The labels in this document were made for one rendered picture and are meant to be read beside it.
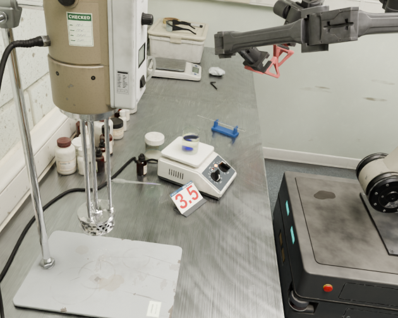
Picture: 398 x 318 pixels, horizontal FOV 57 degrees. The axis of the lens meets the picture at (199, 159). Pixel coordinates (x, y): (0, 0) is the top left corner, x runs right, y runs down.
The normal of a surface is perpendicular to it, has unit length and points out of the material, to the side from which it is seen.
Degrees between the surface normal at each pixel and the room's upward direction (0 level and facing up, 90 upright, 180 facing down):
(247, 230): 0
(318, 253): 0
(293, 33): 87
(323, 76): 90
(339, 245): 0
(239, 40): 87
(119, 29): 90
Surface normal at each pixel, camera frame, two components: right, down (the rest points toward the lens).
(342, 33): -0.77, 0.16
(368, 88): -0.08, 0.52
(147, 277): 0.10, -0.84
